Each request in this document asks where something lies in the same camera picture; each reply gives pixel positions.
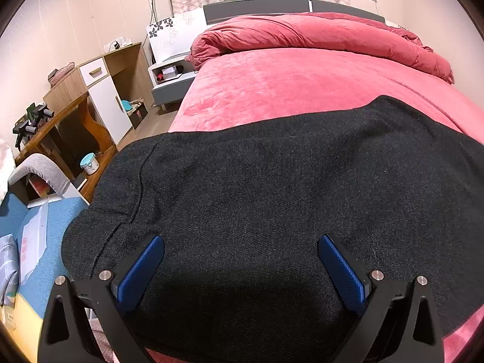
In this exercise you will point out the grey headboard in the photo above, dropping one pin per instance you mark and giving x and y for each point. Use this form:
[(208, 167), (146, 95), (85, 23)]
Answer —
[(257, 7)]

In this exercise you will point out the red duvet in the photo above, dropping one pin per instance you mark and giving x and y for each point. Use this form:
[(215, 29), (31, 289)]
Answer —
[(321, 34)]

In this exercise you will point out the wooden desk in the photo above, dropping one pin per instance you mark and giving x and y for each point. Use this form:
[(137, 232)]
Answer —
[(53, 128)]

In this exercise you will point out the blue cushion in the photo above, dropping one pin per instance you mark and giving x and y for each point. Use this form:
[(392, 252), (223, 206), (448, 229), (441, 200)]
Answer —
[(64, 215)]

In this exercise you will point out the black devices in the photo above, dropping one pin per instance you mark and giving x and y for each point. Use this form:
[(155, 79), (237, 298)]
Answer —
[(32, 121)]

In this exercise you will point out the teal bowl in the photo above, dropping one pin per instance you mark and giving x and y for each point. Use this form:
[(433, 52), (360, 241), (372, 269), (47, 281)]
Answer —
[(126, 106)]

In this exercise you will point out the clear plastic bag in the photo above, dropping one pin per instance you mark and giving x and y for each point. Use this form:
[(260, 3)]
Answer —
[(34, 242)]

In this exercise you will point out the white floral panel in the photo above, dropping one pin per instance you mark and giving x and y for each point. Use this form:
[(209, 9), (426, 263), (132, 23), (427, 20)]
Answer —
[(170, 37)]

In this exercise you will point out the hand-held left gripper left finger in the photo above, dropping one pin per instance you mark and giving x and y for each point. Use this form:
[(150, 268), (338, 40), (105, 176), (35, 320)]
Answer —
[(141, 272)]

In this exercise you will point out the bed with red sheet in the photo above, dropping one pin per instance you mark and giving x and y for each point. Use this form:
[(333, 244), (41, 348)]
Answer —
[(302, 83)]

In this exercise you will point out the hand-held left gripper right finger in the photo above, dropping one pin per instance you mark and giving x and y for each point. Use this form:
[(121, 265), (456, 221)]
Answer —
[(342, 272)]

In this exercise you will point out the black pants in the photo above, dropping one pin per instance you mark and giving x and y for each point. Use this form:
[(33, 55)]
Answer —
[(264, 196)]

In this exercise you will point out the white charger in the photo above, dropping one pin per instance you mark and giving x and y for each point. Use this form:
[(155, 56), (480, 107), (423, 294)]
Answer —
[(119, 44)]

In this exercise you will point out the pink pouch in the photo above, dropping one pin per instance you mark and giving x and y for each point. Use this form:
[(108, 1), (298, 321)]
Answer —
[(62, 72)]

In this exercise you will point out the grey white nightstand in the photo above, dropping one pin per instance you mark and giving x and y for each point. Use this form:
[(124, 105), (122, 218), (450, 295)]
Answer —
[(170, 90)]

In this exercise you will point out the teal lidded tin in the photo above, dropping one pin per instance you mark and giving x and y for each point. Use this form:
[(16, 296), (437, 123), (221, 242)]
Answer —
[(90, 164)]

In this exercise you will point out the brown box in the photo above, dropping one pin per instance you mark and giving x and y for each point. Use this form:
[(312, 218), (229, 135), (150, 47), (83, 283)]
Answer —
[(140, 115)]

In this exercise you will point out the wooden cabinet with white door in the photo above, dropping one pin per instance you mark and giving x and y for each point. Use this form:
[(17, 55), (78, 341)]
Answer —
[(106, 102)]

